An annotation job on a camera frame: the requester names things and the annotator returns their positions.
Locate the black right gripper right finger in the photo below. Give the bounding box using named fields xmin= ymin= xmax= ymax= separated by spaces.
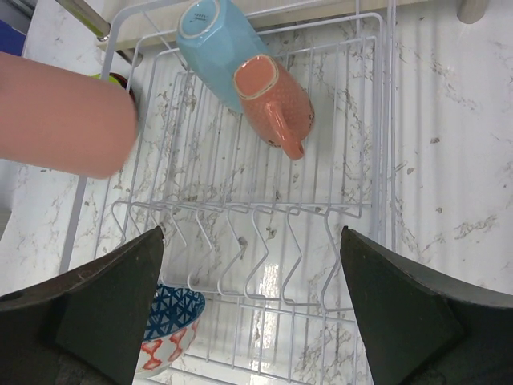
xmin=340 ymin=227 xmax=512 ymax=384

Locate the blue ceramic mug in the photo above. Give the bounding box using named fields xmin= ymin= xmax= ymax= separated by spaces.
xmin=176 ymin=0 xmax=269 ymax=113

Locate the orange dotted mug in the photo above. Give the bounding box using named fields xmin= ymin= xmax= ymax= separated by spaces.
xmin=233 ymin=54 xmax=315 ymax=160

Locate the blue ring binder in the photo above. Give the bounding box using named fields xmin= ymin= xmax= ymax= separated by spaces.
xmin=0 ymin=21 xmax=26 ymax=56

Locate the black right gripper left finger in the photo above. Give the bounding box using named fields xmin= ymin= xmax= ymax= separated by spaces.
xmin=1 ymin=227 xmax=164 ymax=384

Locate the white wire dish rack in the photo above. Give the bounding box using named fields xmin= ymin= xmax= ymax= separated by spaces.
xmin=63 ymin=12 xmax=395 ymax=384

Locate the red patterned bowl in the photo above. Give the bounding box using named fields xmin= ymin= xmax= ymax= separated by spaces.
xmin=135 ymin=284 xmax=206 ymax=379

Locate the green plastic plate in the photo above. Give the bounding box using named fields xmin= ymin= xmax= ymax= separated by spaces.
xmin=90 ymin=73 xmax=125 ymax=86

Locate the pink plastic tumbler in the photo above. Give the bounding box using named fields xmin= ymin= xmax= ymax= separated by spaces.
xmin=1 ymin=53 xmax=137 ymax=179

